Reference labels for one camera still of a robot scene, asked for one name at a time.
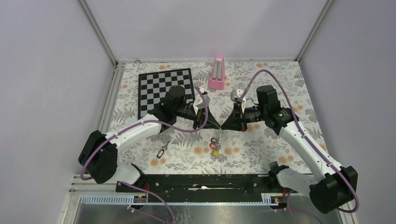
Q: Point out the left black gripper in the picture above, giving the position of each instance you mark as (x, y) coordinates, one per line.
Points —
(212, 123)

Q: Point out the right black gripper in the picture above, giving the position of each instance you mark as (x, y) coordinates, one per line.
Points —
(234, 122)

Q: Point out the keyring with coloured key tags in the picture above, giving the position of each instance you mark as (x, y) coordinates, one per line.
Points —
(215, 143)

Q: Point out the black carabiner key clip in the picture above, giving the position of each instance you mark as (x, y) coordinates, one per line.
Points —
(162, 151)

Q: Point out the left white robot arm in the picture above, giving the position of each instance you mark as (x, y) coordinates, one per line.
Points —
(99, 157)

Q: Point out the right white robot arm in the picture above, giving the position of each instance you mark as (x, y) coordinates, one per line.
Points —
(332, 184)

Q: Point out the floral table mat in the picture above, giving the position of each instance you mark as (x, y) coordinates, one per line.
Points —
(248, 152)

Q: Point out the pink metronome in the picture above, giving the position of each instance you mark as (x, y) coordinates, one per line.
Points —
(217, 76)

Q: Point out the black white chessboard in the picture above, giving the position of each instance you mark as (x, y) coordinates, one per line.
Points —
(153, 86)

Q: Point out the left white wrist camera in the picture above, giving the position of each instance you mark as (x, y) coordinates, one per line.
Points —
(201, 100)

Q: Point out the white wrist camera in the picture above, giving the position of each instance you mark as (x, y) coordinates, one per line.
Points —
(236, 97)
(201, 100)

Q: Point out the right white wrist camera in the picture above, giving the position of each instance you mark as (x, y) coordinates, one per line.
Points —
(236, 97)

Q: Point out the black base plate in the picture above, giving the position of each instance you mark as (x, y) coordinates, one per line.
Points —
(206, 186)

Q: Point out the grey slotted cable duct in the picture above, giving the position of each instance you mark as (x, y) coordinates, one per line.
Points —
(260, 200)

